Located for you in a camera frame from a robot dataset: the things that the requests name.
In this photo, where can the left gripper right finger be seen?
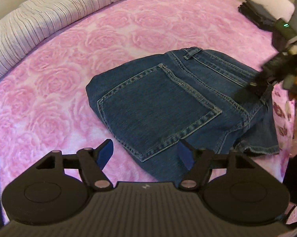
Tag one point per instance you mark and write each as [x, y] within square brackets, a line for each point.
[198, 164]

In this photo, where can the pink rose bedsheet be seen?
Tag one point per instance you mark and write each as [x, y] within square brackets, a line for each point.
[43, 101]

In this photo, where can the blue denim jeans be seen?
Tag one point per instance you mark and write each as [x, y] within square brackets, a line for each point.
[201, 96]

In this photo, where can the white striped rolled duvet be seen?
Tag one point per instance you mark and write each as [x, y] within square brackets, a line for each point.
[52, 12]

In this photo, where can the folded black clothes stack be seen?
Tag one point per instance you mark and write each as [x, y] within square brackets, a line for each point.
[258, 15]

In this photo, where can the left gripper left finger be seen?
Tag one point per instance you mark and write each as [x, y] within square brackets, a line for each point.
[92, 161]

